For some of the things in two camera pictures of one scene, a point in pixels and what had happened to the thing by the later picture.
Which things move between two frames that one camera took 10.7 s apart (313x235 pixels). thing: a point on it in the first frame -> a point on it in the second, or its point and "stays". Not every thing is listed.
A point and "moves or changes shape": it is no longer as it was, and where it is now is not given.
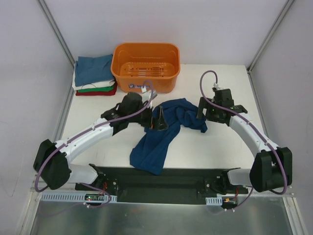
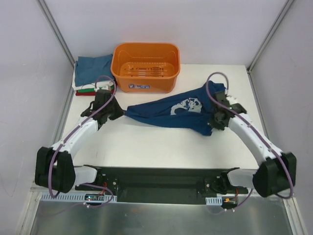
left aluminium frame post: [56, 30] stays
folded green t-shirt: [97, 89] stays
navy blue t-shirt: [149, 153] moves or changes shape
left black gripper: [150, 118] -> [112, 109]
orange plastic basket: [132, 63] stays
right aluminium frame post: [269, 35] stays
